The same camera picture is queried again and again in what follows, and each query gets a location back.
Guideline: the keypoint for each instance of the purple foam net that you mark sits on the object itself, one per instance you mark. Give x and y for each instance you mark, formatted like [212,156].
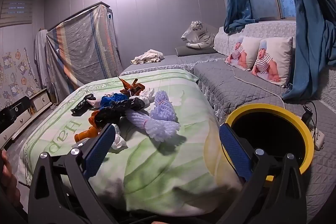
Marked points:
[162,129]
[162,106]

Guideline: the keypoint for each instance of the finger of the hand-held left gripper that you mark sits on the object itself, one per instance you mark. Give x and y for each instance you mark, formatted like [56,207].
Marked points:
[19,108]

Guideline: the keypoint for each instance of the yellow rimmed waste bin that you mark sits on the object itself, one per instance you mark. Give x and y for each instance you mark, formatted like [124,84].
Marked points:
[262,108]

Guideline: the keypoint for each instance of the orange plastic bag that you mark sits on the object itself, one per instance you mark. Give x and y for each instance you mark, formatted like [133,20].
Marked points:
[131,87]
[86,133]

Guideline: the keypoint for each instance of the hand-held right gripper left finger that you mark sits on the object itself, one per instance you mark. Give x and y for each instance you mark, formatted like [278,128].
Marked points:
[101,150]

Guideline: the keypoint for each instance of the white window blind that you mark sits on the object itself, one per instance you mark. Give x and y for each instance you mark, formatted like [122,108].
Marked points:
[15,10]

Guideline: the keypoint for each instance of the baby print pillow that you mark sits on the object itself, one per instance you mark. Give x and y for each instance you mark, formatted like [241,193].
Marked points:
[241,53]
[273,61]

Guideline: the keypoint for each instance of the cream clothes pile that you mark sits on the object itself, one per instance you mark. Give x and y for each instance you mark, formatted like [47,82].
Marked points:
[147,57]

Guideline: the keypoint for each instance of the grey bolster cushion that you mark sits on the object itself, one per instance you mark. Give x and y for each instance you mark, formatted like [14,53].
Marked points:
[189,51]

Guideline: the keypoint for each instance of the grey hanging cloth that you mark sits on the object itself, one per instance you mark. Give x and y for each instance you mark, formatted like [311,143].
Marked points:
[40,56]

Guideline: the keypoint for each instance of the light grey lace sofa cover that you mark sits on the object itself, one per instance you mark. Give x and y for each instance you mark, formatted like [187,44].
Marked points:
[267,29]

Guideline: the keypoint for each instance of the cartoon print mat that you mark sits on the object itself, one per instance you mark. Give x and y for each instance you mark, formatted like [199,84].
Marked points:
[15,77]

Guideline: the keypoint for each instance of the grey quilted sofa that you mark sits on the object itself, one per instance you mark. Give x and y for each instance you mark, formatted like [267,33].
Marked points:
[223,77]

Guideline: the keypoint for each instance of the white low cabinet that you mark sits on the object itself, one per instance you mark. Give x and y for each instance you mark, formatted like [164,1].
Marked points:
[39,102]

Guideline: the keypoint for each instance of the person's left hand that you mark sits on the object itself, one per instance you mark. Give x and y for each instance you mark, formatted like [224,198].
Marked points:
[9,179]

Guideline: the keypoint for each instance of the small black plastic bag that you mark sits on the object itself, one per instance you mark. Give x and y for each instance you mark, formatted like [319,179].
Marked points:
[81,106]

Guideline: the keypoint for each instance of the large black plastic bag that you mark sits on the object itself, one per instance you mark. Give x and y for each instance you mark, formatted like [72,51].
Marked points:
[115,111]

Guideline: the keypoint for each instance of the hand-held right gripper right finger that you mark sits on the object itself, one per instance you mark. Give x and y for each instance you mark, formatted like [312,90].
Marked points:
[235,153]

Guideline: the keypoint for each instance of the blue plastic bag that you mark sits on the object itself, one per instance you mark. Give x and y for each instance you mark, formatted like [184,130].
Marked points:
[110,100]

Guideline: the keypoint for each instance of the striped bed sheet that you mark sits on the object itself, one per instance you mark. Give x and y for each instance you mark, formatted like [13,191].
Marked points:
[84,50]

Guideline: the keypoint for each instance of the green floral blanket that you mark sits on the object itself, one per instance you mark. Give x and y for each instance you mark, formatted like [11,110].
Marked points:
[157,161]

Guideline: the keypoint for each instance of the white pink plastic wrapper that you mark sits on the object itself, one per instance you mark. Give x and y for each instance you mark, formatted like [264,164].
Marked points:
[93,102]

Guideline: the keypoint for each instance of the white tiger plush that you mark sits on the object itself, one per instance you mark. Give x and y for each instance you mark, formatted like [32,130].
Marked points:
[199,35]

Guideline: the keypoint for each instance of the white power strip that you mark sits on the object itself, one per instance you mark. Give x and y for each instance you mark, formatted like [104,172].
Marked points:
[318,138]

